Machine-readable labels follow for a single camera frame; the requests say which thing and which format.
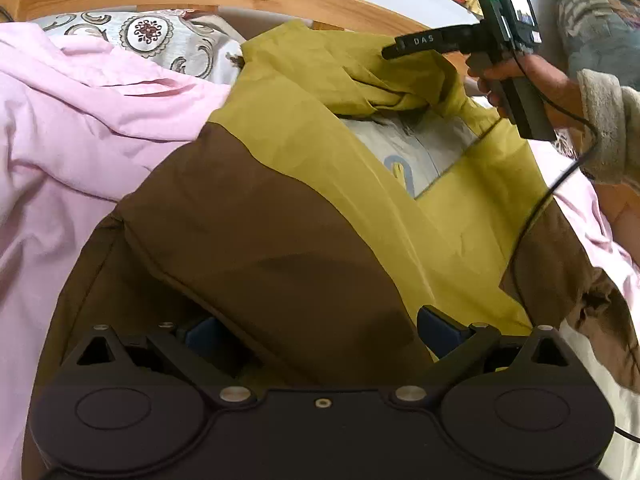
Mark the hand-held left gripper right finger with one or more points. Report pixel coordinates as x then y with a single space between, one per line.
440 332

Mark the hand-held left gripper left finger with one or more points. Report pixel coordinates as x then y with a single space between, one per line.
202 338

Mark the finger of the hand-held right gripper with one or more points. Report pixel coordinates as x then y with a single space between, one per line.
425 41

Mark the olive and brown jacket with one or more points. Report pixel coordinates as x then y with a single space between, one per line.
280 185

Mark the person's right forearm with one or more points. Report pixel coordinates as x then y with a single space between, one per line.
612 125

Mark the person's right hand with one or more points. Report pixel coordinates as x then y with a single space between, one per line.
547 85

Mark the white cloth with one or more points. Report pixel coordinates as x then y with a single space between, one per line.
597 390

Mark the pink blanket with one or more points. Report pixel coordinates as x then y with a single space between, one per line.
75 135

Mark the grey swirl-patterned pillow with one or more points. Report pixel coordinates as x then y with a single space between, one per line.
145 32

